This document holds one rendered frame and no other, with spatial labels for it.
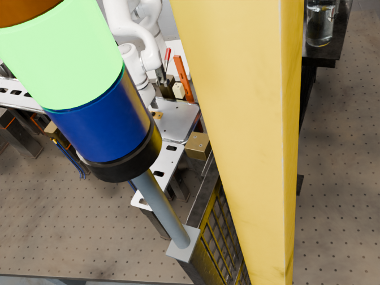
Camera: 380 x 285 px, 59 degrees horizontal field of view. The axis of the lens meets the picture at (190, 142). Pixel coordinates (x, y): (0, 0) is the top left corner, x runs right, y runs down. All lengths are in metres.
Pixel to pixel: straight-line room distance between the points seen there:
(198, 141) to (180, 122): 0.19
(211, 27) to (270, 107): 0.11
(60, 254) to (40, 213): 0.26
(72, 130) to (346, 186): 1.36
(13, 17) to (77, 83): 0.05
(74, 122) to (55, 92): 0.03
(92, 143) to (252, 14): 0.16
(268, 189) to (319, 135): 1.18
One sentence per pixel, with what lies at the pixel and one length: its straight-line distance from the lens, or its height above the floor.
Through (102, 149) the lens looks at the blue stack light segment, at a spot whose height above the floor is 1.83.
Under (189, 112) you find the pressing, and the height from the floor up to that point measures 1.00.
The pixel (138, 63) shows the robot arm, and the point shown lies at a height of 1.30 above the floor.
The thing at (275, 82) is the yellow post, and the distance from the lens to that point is 0.33.
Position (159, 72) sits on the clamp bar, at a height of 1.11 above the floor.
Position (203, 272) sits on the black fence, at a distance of 0.59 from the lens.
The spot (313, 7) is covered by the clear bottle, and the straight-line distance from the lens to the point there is 0.88.
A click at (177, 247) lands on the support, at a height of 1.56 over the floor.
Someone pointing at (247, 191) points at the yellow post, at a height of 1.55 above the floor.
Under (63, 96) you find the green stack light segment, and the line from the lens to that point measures 0.23.
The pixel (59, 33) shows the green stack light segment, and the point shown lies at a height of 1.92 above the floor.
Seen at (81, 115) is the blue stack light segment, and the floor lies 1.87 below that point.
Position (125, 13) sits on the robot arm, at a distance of 1.33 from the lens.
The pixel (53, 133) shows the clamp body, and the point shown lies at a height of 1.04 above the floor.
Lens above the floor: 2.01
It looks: 50 degrees down
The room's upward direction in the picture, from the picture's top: 20 degrees counter-clockwise
